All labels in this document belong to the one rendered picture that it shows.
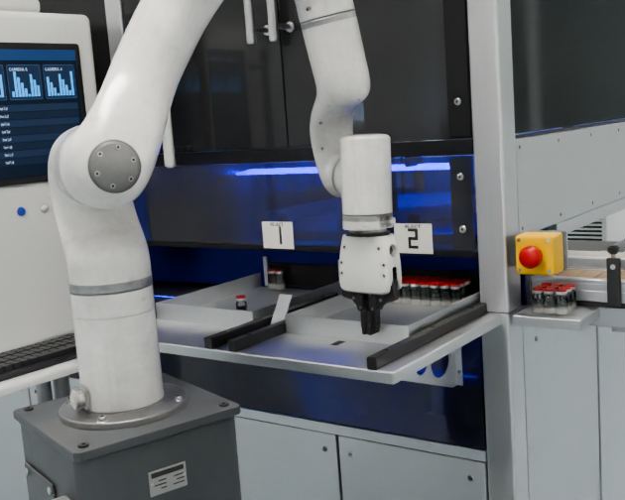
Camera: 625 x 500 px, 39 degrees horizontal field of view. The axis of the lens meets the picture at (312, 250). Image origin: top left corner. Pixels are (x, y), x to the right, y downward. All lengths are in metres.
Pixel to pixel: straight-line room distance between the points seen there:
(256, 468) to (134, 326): 0.94
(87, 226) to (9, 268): 0.75
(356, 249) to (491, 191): 0.32
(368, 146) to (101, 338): 0.51
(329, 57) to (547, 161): 0.61
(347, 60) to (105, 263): 0.49
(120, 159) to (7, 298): 0.91
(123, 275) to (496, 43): 0.79
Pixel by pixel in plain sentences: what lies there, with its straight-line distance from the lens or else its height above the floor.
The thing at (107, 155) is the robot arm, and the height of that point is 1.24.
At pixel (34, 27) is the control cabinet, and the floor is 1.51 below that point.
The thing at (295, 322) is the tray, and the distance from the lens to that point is 1.61.
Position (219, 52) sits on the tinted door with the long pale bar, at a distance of 2.01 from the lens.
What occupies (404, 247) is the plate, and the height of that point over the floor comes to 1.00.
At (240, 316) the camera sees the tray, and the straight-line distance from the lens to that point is 1.69.
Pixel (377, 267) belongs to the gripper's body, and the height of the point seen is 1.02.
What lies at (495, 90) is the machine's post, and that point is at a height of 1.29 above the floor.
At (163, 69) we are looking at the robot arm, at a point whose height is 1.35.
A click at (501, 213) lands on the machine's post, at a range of 1.65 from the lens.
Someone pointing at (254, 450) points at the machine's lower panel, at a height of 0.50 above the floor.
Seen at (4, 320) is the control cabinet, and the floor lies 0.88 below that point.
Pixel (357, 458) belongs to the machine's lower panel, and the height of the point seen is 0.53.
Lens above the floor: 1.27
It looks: 9 degrees down
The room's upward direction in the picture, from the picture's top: 4 degrees counter-clockwise
